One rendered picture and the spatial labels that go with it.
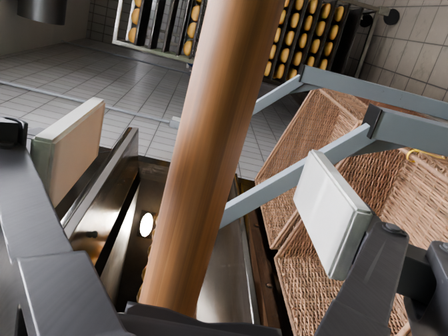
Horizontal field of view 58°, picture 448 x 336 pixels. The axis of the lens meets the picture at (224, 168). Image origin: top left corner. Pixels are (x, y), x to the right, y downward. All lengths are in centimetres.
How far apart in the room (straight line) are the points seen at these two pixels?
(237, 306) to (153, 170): 90
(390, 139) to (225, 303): 64
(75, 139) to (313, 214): 10
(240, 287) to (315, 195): 95
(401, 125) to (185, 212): 46
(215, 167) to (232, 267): 103
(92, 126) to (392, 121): 47
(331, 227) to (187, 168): 6
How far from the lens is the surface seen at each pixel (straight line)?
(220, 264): 122
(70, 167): 17
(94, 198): 111
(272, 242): 135
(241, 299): 109
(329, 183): 18
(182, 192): 18
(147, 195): 184
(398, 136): 61
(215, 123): 17
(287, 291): 114
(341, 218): 16
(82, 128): 17
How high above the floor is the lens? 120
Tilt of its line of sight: 7 degrees down
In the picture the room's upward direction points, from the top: 77 degrees counter-clockwise
